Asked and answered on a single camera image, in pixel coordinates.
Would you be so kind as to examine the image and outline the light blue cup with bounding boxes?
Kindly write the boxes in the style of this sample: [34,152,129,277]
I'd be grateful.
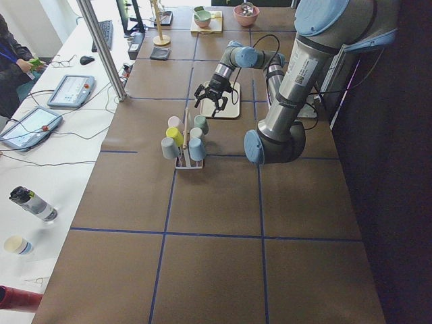
[189,138,207,161]

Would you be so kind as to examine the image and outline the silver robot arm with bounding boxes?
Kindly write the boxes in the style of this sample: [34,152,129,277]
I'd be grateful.
[194,0,400,165]

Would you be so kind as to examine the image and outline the black box with label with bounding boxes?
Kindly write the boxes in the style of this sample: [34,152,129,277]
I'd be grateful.
[128,32,145,60]

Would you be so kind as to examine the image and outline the cream rabbit serving tray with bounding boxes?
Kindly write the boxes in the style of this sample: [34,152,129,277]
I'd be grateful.
[198,82,240,119]

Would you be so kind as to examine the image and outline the grey cup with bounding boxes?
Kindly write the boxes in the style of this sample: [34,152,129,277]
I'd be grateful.
[161,137,180,160]

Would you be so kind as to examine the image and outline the teach pendant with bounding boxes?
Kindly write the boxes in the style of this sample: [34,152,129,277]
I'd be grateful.
[1,106,63,151]
[47,75,95,109]

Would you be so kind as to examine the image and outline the red cylinder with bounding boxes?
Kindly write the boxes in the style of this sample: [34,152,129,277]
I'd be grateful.
[1,286,43,313]

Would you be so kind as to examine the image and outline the near teach pendant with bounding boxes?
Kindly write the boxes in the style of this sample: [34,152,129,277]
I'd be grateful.
[1,106,63,151]

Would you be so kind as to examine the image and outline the wooden mug tree stand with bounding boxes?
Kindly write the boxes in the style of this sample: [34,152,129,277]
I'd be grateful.
[151,0,171,46]

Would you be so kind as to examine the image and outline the folded grey cloth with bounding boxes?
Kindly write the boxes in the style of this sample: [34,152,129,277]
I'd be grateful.
[149,47,171,61]

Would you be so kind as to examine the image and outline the cream white cup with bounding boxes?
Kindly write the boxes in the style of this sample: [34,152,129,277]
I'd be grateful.
[189,127,205,141]

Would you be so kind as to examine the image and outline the yellow cup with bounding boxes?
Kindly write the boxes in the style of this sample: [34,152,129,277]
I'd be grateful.
[165,126,184,146]

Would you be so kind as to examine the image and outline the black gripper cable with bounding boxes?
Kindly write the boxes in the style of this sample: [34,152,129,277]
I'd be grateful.
[229,33,281,106]

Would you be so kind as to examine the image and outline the eyeglasses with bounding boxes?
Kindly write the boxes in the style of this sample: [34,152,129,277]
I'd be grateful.
[50,55,77,68]

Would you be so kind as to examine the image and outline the wooden cutting board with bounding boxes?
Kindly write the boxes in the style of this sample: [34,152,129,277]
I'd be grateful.
[190,10,223,33]

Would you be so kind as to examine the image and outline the green cup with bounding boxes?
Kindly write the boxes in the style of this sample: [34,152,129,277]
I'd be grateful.
[194,115,209,135]

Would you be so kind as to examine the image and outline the pink cup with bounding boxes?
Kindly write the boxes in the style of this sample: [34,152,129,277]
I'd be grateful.
[167,115,184,131]

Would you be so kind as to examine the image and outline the black computer mouse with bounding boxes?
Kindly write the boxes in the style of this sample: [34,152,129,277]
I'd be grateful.
[80,55,95,65]

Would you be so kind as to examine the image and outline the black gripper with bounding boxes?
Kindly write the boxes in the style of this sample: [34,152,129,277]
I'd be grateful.
[194,73,232,117]

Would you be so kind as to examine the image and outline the paper cup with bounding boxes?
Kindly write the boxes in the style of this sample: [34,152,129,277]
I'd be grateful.
[3,235,33,255]

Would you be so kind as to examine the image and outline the clear water bottle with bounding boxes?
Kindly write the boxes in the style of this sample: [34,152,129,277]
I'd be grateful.
[9,186,57,222]

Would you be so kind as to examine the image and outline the far teach pendant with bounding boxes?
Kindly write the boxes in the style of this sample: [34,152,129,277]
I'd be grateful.
[47,75,95,109]

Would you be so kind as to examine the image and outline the green bowl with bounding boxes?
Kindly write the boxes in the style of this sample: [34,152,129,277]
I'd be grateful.
[194,10,211,28]

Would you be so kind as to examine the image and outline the pink bowl with ice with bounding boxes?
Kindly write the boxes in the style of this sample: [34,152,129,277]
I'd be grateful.
[233,2,260,27]

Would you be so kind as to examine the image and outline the black keyboard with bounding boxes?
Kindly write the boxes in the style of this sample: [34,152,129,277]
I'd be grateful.
[98,20,114,50]

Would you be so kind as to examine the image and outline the white wire cup rack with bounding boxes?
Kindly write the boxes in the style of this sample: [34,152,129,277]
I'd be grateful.
[175,107,204,169]

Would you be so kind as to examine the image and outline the person in dark jacket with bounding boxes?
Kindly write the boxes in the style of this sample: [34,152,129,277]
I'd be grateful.
[1,16,46,118]

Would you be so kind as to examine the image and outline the aluminium frame post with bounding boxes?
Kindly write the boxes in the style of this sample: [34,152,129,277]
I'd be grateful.
[77,0,127,102]

